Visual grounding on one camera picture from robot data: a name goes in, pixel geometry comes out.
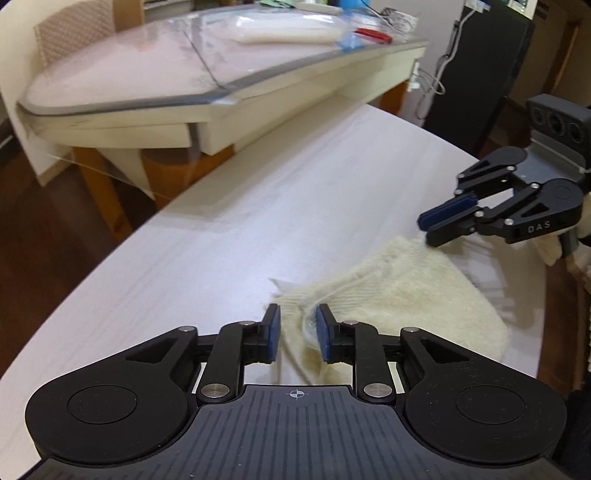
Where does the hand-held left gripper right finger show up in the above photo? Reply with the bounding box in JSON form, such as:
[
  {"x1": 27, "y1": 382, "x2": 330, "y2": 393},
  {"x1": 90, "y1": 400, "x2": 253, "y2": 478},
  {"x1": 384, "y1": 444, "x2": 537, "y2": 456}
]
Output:
[{"x1": 316, "y1": 303, "x2": 463, "y2": 403}]

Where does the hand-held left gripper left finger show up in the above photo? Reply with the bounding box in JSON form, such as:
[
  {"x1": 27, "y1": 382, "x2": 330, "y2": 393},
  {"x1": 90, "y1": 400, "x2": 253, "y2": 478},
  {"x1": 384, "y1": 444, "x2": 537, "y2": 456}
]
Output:
[{"x1": 126, "y1": 303, "x2": 282, "y2": 403}]

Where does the white power cable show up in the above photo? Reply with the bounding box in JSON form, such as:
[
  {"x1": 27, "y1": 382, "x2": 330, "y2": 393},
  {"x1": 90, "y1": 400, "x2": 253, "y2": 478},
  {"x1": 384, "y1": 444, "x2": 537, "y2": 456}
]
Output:
[{"x1": 412, "y1": 4, "x2": 477, "y2": 126}]

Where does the cream knitted towel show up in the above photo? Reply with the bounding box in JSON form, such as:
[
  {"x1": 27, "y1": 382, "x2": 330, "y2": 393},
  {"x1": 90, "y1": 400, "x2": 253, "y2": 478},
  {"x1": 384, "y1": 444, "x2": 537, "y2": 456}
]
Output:
[{"x1": 269, "y1": 234, "x2": 512, "y2": 385}]

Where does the person's right hand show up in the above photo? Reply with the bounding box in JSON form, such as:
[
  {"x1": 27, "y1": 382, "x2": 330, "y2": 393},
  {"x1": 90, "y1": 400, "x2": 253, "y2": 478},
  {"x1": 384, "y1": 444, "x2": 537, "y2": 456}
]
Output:
[{"x1": 536, "y1": 230, "x2": 565, "y2": 267}]

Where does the glass topped dining table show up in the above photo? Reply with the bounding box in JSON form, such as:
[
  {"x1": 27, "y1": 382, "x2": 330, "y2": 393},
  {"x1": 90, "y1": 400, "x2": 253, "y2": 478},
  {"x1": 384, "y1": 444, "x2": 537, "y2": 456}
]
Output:
[{"x1": 16, "y1": 0, "x2": 431, "y2": 223}]

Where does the clear bag of white cloth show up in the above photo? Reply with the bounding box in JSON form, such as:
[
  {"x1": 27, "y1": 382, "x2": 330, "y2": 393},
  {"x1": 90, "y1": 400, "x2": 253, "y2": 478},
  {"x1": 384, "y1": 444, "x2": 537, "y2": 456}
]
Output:
[{"x1": 230, "y1": 13, "x2": 353, "y2": 46}]

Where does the red tool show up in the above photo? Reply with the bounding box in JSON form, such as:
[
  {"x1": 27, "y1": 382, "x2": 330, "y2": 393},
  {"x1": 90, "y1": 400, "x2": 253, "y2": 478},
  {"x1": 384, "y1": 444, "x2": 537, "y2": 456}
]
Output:
[{"x1": 355, "y1": 27, "x2": 394, "y2": 44}]

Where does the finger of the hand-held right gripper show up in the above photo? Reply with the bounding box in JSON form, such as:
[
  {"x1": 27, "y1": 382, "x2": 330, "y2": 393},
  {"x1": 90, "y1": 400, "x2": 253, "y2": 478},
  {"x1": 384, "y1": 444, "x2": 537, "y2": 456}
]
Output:
[
  {"x1": 417, "y1": 147, "x2": 528, "y2": 230},
  {"x1": 424, "y1": 181, "x2": 544, "y2": 248}
]

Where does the beige woven chair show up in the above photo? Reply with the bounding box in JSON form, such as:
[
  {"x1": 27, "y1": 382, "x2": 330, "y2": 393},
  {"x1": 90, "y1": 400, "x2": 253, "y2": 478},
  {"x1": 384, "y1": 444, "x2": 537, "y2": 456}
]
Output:
[{"x1": 34, "y1": 0, "x2": 117, "y2": 71}]

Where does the black tall cabinet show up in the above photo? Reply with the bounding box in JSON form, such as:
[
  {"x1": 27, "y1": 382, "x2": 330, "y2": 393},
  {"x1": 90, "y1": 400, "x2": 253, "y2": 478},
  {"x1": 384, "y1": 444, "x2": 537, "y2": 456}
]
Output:
[{"x1": 424, "y1": 0, "x2": 536, "y2": 158}]

